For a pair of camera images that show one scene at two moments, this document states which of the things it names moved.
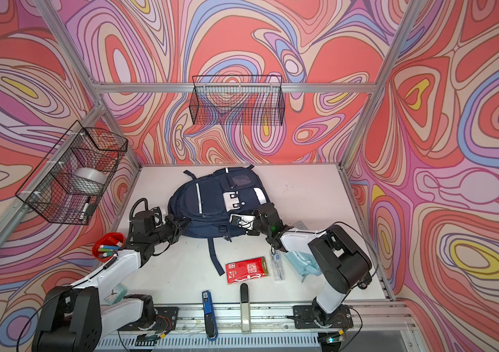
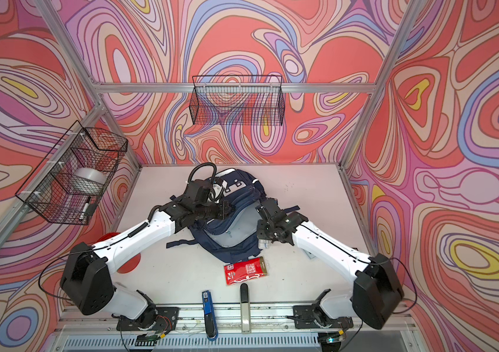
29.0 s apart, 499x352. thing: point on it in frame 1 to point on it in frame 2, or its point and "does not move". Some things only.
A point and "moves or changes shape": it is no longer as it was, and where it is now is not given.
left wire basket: [68, 187] does not move
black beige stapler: [245, 314] does not move
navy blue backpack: [209, 201] moves or changes shape
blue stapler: [211, 330] does not move
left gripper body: [169, 232] to [211, 210]
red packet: [240, 270] does not move
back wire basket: [237, 100] does not move
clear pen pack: [278, 266] to [263, 243]
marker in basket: [84, 209] does not move
